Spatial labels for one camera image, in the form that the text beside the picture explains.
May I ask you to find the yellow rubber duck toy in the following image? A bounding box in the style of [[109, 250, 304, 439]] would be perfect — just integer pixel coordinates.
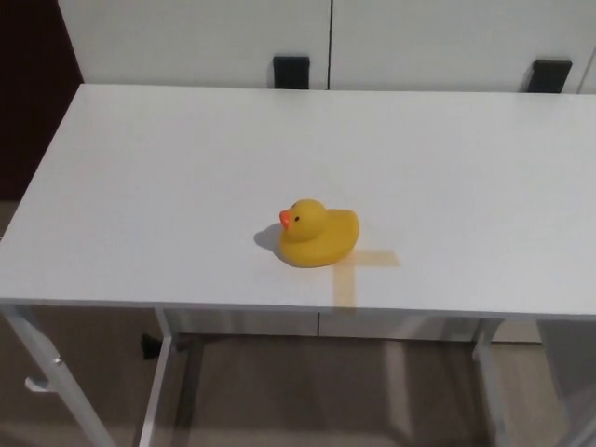
[[278, 198, 361, 270]]

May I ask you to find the white slanted desk leg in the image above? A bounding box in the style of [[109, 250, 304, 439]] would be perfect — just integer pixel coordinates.
[[137, 307, 183, 447], [471, 318, 516, 447]]

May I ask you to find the white desk leg with hook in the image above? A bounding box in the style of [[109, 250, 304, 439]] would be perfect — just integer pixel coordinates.
[[0, 305, 117, 447]]

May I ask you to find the grey blurred desk leg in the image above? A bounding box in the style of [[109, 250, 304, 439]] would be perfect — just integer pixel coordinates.
[[536, 319, 596, 447]]

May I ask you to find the long beige tape strip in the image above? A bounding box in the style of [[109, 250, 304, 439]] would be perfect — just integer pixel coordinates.
[[332, 264, 359, 311]]

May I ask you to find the short beige tape strip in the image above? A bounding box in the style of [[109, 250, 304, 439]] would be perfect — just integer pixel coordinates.
[[349, 249, 401, 269]]

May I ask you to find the small black floor object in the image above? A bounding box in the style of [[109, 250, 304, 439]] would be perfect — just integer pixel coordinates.
[[141, 332, 165, 360]]

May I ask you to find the white cabinet door panel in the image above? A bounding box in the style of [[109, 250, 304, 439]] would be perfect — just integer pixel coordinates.
[[328, 0, 596, 96], [55, 0, 333, 90]]

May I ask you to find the white metal hook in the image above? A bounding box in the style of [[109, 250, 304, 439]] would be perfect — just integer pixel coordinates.
[[24, 375, 52, 395]]

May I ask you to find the black cabinet bracket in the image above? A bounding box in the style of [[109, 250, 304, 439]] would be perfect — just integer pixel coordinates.
[[528, 59, 573, 94], [273, 55, 311, 90]]

